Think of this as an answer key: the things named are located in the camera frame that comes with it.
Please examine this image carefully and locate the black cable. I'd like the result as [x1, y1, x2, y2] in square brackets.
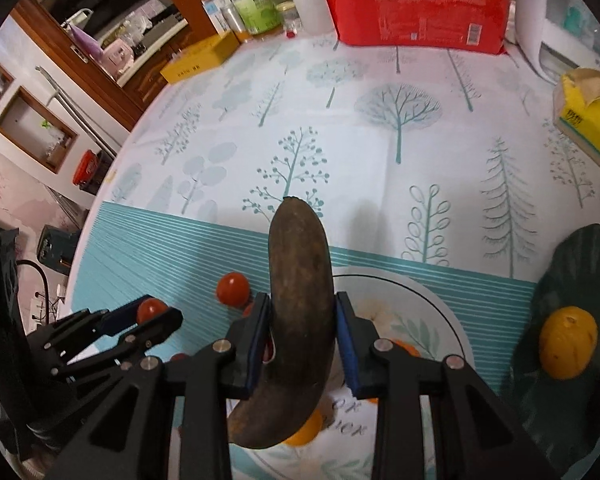
[15, 259, 51, 323]

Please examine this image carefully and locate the green label bottle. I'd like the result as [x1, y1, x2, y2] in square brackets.
[229, 0, 283, 36]

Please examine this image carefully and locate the small orange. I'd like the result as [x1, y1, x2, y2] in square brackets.
[390, 339, 423, 359]
[282, 407, 326, 447]

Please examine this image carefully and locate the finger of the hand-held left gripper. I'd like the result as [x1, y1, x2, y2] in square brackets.
[27, 300, 146, 357]
[54, 306, 184, 382]

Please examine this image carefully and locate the small glass jar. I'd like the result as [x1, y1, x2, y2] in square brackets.
[275, 1, 301, 38]

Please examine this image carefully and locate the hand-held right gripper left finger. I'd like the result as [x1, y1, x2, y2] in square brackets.
[50, 292, 273, 480]

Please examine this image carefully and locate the dark green leaf-shaped plate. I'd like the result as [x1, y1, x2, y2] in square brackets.
[500, 224, 600, 461]

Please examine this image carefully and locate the yellow tissue pack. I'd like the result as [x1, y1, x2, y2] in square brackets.
[552, 67, 600, 183]

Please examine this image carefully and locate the clear storage box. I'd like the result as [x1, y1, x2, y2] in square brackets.
[540, 0, 600, 86]

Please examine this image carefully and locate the white floral oval plate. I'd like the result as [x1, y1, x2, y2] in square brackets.
[225, 266, 486, 480]

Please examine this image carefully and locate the tree print tablecloth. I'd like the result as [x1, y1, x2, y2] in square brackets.
[67, 30, 600, 480]

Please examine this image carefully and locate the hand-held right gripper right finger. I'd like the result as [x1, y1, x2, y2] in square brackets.
[335, 291, 551, 480]

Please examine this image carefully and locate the yellow cardboard box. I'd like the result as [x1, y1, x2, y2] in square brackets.
[160, 32, 241, 85]

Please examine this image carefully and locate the yellow orange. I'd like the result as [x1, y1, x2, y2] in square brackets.
[538, 306, 598, 380]

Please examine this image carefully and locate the red paper cup pack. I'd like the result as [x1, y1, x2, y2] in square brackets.
[315, 0, 512, 55]

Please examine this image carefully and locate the white and blue carton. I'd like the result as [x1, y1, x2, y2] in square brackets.
[201, 0, 231, 36]

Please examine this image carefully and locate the dark brown banana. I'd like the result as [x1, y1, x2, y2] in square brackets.
[227, 196, 338, 450]

